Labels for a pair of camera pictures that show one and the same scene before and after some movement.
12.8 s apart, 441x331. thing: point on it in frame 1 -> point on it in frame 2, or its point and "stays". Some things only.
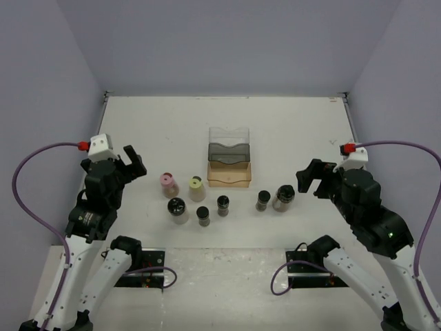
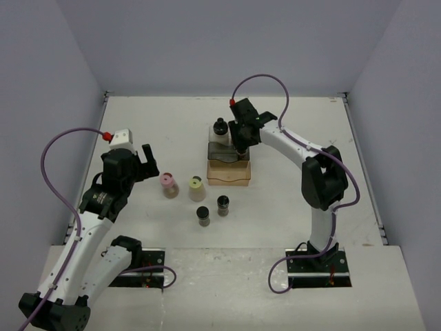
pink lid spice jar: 170,189 stays
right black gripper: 318,169 -> 239,143
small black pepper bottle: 222,202 stays
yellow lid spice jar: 198,192 stays
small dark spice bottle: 263,197 -> 244,156
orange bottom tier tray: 233,175 stays
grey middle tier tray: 220,153 stays
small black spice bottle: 202,214 stays
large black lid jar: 178,210 -> 218,132
